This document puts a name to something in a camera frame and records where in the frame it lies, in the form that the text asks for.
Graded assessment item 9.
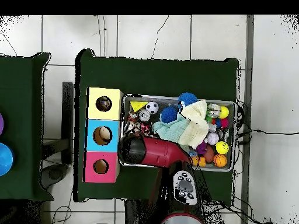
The blue fuzzy ball with eye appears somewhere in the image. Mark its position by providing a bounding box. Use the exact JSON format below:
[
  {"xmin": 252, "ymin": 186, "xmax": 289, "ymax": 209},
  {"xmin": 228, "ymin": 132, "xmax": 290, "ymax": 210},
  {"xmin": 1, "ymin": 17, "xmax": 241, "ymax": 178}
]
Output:
[{"xmin": 178, "ymin": 92, "xmax": 199, "ymax": 107}]

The cream knitted cloth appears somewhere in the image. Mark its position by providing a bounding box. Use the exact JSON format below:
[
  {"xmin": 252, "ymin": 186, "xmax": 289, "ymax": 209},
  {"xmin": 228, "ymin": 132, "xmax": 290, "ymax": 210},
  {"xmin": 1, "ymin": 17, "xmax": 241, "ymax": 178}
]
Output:
[{"xmin": 178, "ymin": 99, "xmax": 210, "ymax": 150}]

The metal mesh bin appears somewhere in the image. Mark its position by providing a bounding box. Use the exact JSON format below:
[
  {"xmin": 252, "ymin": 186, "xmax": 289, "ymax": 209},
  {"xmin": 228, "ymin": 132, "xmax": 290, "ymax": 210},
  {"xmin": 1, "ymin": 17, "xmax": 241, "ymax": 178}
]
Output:
[{"xmin": 118, "ymin": 93, "xmax": 237, "ymax": 173}]

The wooden box with three holes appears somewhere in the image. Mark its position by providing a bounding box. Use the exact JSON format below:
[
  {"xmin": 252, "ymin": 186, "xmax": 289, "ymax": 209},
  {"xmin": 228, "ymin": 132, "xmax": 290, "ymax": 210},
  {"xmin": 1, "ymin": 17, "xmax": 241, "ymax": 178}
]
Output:
[{"xmin": 82, "ymin": 87, "xmax": 124, "ymax": 184}]

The crushed red soda can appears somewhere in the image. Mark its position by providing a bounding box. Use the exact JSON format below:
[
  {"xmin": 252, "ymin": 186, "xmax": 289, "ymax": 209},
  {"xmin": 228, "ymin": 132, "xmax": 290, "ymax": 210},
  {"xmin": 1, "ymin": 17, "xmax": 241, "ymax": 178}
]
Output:
[{"xmin": 138, "ymin": 109, "xmax": 151, "ymax": 123}]

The black and white soccer ball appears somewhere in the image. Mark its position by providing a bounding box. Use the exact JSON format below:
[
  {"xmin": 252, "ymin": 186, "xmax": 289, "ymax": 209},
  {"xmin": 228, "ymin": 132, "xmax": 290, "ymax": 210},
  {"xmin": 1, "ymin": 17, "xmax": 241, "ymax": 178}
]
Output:
[{"xmin": 145, "ymin": 100, "xmax": 159, "ymax": 115}]

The blue spiky ball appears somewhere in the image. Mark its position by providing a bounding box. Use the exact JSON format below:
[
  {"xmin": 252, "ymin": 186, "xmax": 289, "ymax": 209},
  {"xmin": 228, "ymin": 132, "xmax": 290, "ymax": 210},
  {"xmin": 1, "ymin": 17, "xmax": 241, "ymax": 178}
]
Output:
[{"xmin": 159, "ymin": 106, "xmax": 179, "ymax": 124}]

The yellow wedge block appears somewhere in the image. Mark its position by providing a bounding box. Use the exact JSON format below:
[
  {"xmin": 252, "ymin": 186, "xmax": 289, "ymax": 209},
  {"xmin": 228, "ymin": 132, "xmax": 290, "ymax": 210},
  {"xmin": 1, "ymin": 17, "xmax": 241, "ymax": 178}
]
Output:
[{"xmin": 129, "ymin": 100, "xmax": 149, "ymax": 112}]

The mint knitted cloth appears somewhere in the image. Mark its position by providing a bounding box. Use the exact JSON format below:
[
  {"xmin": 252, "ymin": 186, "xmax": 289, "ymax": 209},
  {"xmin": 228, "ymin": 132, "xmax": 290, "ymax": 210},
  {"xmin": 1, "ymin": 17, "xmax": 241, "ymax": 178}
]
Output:
[{"xmin": 152, "ymin": 116, "xmax": 190, "ymax": 143}]

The dark green table cloth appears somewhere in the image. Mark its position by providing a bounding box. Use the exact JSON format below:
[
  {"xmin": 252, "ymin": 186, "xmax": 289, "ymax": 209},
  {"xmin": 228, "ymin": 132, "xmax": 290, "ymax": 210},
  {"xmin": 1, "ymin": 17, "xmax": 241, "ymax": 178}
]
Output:
[
  {"xmin": 0, "ymin": 52, "xmax": 54, "ymax": 202},
  {"xmin": 74, "ymin": 48, "xmax": 240, "ymax": 206}
]

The plain yellow ball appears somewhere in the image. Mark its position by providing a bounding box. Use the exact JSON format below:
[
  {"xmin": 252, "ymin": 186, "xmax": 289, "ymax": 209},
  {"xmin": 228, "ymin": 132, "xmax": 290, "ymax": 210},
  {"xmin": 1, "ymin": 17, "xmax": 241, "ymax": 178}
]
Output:
[{"xmin": 218, "ymin": 106, "xmax": 230, "ymax": 120}]

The yellow smiley ball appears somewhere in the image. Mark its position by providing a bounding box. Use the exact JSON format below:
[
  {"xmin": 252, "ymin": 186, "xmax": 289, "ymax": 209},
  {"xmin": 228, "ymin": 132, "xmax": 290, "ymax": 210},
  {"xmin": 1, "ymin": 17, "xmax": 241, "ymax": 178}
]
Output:
[{"xmin": 215, "ymin": 141, "xmax": 230, "ymax": 155}]

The orange toy basketball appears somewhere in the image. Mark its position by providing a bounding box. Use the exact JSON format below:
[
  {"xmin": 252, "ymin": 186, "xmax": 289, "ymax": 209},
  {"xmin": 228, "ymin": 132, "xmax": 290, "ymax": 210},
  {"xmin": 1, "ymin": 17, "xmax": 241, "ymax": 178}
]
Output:
[{"xmin": 213, "ymin": 153, "xmax": 228, "ymax": 168}]

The black upright panel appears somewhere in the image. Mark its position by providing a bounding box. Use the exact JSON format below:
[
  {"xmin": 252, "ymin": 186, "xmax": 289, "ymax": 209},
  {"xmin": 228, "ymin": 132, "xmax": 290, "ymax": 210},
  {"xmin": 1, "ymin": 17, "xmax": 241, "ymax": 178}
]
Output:
[{"xmin": 61, "ymin": 81, "xmax": 74, "ymax": 164}]

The dark grey stand base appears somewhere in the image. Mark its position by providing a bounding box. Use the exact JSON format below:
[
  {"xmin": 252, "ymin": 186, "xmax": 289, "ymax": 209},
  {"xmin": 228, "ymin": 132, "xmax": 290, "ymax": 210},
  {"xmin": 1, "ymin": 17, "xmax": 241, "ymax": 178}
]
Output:
[{"xmin": 40, "ymin": 163, "xmax": 68, "ymax": 190}]

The large blue ball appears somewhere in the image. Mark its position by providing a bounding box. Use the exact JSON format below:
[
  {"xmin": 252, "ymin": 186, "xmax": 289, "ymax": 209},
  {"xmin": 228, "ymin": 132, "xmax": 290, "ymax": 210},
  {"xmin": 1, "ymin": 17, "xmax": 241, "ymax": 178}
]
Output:
[{"xmin": 0, "ymin": 142, "xmax": 14, "ymax": 176}]

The thin black floor cable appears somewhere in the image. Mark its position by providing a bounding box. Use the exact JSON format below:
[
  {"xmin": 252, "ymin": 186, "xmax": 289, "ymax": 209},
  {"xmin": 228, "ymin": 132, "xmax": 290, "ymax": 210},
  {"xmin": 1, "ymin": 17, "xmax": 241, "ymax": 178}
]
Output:
[{"xmin": 150, "ymin": 15, "xmax": 169, "ymax": 60}]

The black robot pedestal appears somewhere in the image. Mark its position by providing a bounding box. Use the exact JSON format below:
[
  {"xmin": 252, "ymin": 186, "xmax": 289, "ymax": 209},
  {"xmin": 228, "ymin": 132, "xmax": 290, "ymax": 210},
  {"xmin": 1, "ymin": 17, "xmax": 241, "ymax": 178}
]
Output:
[{"xmin": 124, "ymin": 199, "xmax": 159, "ymax": 224}]

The black power cable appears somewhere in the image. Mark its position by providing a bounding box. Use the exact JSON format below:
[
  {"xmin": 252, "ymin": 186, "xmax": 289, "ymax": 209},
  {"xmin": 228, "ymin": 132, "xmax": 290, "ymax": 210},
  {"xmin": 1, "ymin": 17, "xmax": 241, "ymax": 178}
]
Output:
[{"xmin": 237, "ymin": 129, "xmax": 299, "ymax": 137}]

